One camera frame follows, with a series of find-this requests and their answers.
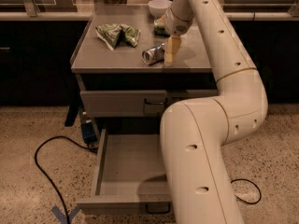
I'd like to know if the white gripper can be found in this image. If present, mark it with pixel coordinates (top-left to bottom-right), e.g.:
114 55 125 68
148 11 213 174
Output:
154 0 194 67

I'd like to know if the silver blue redbull can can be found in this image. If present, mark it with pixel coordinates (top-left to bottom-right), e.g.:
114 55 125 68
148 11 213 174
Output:
142 43 164 65

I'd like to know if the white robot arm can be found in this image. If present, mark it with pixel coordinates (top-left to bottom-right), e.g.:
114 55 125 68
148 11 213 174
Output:
160 0 268 224

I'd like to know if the grey drawer cabinet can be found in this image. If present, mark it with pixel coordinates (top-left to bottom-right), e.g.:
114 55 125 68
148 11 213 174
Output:
71 5 217 134

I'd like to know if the closed grey top drawer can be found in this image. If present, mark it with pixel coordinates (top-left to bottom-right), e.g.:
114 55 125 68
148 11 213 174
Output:
80 90 217 118

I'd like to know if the open grey middle drawer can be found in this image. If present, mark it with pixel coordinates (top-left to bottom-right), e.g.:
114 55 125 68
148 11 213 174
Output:
77 131 172 215

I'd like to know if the green crumpled chip bag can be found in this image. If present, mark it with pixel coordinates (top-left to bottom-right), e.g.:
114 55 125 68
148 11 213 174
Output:
154 27 169 36

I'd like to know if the white ceramic bowl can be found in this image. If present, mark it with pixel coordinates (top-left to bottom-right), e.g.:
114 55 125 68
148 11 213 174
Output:
148 0 171 18

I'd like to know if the green white snack bag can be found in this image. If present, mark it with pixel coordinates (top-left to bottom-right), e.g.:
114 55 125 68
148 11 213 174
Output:
95 23 140 50

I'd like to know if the blue power box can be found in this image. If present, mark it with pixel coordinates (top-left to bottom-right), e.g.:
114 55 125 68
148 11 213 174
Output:
80 121 97 144

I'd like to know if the black floor cable left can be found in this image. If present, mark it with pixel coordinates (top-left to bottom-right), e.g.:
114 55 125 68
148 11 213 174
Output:
34 135 99 224

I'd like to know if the black floor cable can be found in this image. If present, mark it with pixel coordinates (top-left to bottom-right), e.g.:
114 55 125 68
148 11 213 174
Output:
34 135 99 224
230 178 263 205

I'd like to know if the black floor cable right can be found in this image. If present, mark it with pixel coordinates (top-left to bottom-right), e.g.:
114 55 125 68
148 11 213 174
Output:
230 178 263 205

